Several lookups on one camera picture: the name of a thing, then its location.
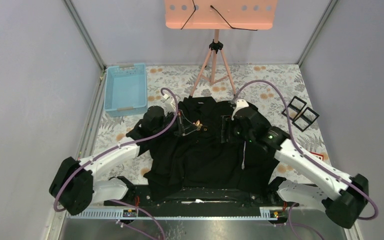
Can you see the black shirt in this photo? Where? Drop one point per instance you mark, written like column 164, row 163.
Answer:
column 200, row 159

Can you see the aluminium frame rail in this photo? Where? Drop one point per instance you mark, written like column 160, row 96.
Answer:
column 77, row 20

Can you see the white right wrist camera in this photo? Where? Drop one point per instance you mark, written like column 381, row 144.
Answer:
column 239, row 105

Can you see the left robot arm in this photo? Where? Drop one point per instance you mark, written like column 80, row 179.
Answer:
column 76, row 184

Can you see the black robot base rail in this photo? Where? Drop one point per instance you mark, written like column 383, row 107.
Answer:
column 195, row 202

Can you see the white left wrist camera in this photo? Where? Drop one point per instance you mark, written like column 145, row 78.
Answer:
column 170, row 103

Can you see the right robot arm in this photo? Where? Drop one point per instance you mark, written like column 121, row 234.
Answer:
column 339, row 195

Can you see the light blue plastic basket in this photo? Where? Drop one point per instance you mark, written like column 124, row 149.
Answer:
column 126, row 92

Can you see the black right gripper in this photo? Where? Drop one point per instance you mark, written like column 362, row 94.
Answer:
column 226, row 123

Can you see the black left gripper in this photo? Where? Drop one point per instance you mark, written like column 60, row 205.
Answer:
column 184, row 126

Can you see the pink music stand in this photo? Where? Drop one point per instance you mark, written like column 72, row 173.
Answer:
column 217, row 15

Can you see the black brooch display tray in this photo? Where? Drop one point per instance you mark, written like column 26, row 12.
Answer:
column 300, row 114

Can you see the gold leaf brooch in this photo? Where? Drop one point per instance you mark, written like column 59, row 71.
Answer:
column 198, row 124

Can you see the red white grid box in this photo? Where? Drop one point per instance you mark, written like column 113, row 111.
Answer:
column 319, row 156

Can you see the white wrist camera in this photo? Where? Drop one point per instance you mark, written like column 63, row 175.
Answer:
column 170, row 103
column 239, row 105

